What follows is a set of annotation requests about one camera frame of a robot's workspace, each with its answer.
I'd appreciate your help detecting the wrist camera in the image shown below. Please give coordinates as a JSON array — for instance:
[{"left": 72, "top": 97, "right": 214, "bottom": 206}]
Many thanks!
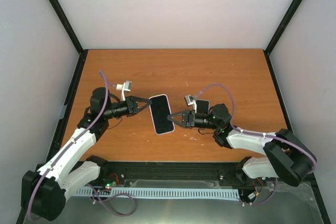
[
  {"left": 115, "top": 80, "right": 132, "bottom": 101},
  {"left": 184, "top": 94, "right": 197, "bottom": 112}
]

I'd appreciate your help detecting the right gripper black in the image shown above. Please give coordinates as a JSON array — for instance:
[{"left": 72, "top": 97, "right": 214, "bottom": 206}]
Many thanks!
[{"left": 167, "top": 110, "right": 219, "bottom": 130}]

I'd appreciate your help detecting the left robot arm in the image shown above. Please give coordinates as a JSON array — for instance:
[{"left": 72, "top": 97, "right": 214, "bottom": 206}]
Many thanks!
[{"left": 21, "top": 87, "right": 152, "bottom": 221}]

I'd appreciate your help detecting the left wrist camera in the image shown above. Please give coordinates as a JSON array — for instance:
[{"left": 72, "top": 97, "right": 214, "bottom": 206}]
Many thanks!
[{"left": 115, "top": 80, "right": 132, "bottom": 101}]

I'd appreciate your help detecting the green led circuit board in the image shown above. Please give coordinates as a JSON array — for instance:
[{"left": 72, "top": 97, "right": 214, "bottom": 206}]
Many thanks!
[{"left": 105, "top": 181, "right": 118, "bottom": 190}]

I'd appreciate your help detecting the black smartphone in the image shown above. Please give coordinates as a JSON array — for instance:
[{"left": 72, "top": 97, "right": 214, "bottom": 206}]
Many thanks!
[{"left": 196, "top": 100, "right": 209, "bottom": 114}]

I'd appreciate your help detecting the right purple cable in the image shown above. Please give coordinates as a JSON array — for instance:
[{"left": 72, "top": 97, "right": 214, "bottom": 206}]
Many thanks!
[{"left": 195, "top": 84, "right": 320, "bottom": 206}]

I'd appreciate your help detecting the black left frame post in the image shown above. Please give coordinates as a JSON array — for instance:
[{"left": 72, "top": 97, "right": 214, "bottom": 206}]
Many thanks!
[{"left": 33, "top": 0, "right": 89, "bottom": 57}]

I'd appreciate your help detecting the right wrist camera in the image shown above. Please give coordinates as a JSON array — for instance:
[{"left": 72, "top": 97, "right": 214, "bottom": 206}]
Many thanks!
[{"left": 184, "top": 94, "right": 197, "bottom": 112}]

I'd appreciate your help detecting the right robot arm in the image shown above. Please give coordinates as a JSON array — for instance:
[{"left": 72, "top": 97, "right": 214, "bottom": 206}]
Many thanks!
[{"left": 167, "top": 104, "right": 317, "bottom": 187}]

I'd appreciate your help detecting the black frame post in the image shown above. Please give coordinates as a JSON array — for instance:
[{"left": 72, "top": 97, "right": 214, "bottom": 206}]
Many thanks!
[
  {"left": 33, "top": 0, "right": 89, "bottom": 57},
  {"left": 264, "top": 0, "right": 320, "bottom": 57}
]

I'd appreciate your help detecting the light blue phone case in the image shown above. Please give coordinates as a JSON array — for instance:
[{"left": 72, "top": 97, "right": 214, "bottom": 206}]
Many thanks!
[{"left": 195, "top": 99, "right": 211, "bottom": 114}]

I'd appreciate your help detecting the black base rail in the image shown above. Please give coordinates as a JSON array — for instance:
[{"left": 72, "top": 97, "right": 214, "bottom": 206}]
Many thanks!
[{"left": 34, "top": 161, "right": 316, "bottom": 190}]

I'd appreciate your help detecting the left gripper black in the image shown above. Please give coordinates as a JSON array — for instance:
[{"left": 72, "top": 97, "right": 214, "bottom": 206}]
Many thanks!
[{"left": 104, "top": 96, "right": 152, "bottom": 119}]

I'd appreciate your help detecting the black right frame post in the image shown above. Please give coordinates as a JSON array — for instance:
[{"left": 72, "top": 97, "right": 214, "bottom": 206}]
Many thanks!
[{"left": 264, "top": 0, "right": 320, "bottom": 57}]

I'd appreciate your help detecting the white phone case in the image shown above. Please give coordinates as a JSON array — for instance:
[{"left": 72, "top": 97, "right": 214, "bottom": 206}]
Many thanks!
[{"left": 148, "top": 94, "right": 175, "bottom": 136}]

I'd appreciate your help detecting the light blue cable duct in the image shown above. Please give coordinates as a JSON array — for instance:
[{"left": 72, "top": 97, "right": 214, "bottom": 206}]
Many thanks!
[{"left": 73, "top": 186, "right": 241, "bottom": 201}]

